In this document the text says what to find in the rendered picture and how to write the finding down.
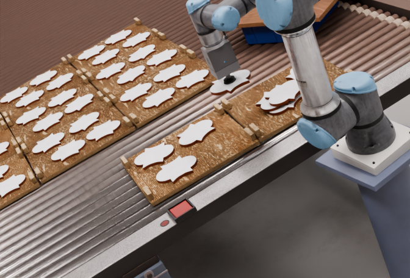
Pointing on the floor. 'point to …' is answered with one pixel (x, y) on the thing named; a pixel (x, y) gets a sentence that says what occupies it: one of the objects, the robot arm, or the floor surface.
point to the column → (383, 206)
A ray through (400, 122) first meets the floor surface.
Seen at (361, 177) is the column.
